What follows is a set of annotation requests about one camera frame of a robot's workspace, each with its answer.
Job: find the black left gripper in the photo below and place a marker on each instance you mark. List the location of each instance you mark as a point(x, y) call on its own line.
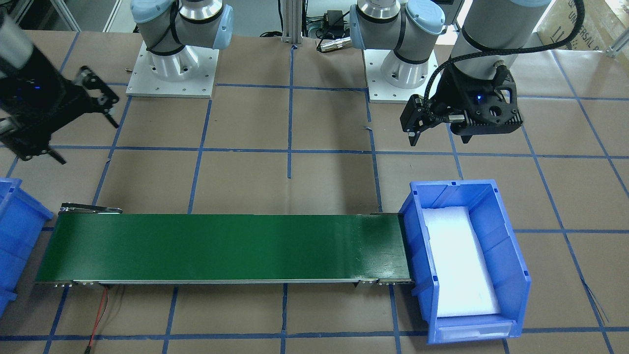
point(450, 93)

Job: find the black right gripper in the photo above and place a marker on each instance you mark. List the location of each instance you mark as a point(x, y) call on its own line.
point(42, 105)

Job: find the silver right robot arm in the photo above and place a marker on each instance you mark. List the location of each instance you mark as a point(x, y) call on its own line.
point(167, 26)

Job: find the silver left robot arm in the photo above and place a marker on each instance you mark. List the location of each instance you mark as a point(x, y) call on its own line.
point(493, 30)

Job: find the blue plastic bin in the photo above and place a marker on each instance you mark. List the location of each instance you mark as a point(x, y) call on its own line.
point(506, 265)
point(21, 220)

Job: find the green conveyor belt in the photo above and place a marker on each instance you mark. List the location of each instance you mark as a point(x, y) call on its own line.
point(186, 249)

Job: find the white foam pad bin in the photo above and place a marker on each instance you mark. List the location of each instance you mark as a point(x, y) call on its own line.
point(465, 287)

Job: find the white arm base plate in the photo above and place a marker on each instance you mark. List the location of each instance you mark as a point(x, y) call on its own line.
point(392, 81)
point(187, 74)

